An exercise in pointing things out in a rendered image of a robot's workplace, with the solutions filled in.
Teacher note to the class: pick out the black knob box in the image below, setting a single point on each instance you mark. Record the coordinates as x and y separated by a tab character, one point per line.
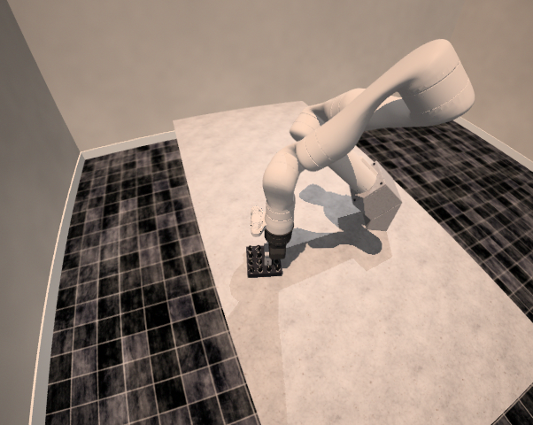
256	267

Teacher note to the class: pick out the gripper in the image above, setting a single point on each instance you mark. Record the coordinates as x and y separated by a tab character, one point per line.
277	233

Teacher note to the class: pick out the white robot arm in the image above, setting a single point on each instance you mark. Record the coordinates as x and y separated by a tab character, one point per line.
435	87

